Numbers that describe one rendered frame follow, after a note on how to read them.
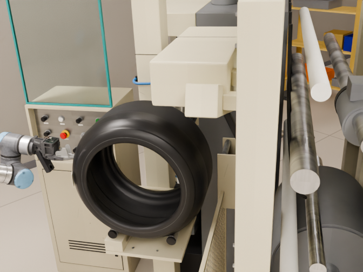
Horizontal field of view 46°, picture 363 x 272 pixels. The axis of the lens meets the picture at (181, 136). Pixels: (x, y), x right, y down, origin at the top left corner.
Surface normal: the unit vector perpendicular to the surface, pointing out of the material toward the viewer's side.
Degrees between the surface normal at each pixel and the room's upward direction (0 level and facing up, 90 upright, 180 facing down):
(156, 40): 90
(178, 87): 90
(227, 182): 90
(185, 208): 94
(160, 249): 0
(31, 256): 0
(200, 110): 72
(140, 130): 44
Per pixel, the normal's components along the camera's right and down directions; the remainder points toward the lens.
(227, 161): -0.22, 0.40
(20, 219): -0.04, -0.91
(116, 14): 0.65, 0.29
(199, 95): -0.22, 0.11
